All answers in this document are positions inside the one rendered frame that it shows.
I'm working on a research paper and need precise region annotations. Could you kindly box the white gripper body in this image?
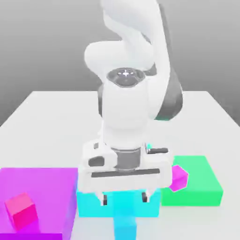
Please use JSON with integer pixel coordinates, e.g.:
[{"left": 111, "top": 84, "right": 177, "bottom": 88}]
[{"left": 77, "top": 154, "right": 173, "bottom": 196}]

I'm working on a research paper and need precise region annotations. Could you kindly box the small blue cube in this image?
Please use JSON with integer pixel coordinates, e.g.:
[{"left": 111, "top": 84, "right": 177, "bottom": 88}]
[{"left": 112, "top": 204, "right": 139, "bottom": 240}]

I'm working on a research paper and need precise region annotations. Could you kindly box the small magenta cube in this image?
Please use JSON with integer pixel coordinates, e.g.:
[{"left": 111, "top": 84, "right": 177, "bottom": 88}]
[{"left": 168, "top": 165, "right": 189, "bottom": 192}]

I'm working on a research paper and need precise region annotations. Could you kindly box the small red cube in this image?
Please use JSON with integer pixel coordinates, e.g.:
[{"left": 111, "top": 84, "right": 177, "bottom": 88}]
[{"left": 4, "top": 192, "right": 39, "bottom": 233}]

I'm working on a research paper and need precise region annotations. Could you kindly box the large cyan box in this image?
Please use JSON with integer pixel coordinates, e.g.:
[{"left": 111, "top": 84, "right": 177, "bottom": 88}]
[{"left": 76, "top": 187, "right": 162, "bottom": 218}]

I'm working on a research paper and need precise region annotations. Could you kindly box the large purple box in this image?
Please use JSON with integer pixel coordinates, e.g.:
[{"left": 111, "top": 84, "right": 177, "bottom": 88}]
[{"left": 0, "top": 167, "right": 79, "bottom": 240}]

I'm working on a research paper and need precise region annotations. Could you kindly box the large green box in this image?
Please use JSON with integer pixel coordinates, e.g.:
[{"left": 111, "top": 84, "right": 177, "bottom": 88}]
[{"left": 160, "top": 155, "right": 224, "bottom": 207}]

